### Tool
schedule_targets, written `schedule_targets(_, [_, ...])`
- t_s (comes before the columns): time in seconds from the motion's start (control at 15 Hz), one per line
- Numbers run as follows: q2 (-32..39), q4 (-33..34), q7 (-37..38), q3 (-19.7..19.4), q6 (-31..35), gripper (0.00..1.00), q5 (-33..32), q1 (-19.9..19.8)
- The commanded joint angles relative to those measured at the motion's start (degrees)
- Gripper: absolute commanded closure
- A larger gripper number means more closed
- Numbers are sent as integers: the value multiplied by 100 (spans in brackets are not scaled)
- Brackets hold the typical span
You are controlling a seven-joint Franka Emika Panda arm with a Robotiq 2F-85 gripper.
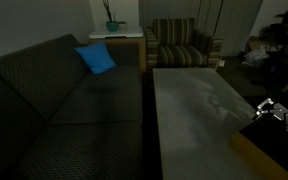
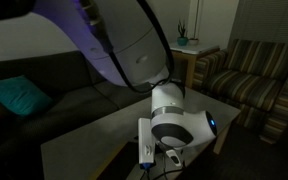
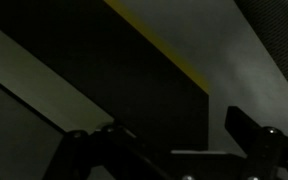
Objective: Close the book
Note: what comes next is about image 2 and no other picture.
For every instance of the striped armchair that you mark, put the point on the striped armchair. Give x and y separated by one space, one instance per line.
250 83

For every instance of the dark fabric sofa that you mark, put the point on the dark fabric sofa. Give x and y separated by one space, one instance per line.
67 106

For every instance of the wooden side table white top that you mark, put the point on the wooden side table white top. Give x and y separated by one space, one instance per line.
197 50

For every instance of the large white-paged book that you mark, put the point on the large white-paged book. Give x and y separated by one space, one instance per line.
120 165

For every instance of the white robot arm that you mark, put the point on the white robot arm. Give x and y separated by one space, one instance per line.
130 40

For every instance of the plant in teal pot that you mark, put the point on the plant in teal pot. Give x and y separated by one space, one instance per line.
182 40

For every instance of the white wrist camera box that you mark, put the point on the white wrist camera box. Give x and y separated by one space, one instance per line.
146 140

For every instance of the teal cushion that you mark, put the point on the teal cushion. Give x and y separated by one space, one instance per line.
17 95

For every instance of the wooden coffee table leg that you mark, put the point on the wooden coffee table leg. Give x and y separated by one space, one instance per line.
221 140

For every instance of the window blinds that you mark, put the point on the window blinds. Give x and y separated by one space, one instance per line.
270 20

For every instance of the small white plant pot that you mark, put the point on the small white plant pot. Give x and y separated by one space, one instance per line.
193 42

